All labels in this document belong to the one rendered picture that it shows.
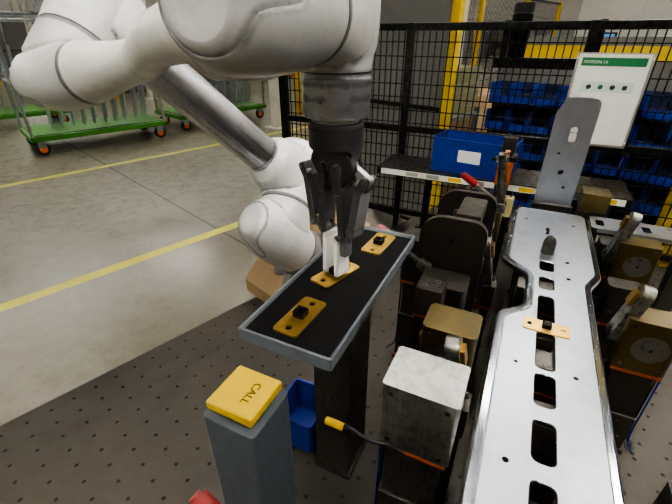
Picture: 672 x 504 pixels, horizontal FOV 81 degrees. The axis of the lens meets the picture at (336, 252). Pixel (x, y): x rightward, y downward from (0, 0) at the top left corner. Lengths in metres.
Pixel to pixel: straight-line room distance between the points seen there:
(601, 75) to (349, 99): 1.33
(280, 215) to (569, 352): 0.74
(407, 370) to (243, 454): 0.23
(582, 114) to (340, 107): 1.07
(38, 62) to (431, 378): 0.78
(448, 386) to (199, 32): 0.46
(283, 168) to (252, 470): 0.82
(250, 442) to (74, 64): 0.62
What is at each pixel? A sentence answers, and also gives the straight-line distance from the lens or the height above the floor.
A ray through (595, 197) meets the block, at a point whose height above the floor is 1.05.
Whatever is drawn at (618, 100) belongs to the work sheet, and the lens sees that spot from 1.76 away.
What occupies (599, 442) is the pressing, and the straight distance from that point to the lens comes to 0.72.
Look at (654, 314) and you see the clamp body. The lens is 0.95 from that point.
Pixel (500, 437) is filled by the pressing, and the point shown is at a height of 1.00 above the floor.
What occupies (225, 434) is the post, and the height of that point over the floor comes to 1.13.
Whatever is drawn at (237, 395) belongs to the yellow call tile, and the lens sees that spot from 0.47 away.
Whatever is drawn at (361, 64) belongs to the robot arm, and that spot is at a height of 1.47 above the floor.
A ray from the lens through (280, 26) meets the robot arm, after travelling 0.34.
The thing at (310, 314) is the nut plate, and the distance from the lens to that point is 0.55.
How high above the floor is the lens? 1.50
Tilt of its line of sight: 29 degrees down
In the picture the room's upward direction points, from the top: straight up
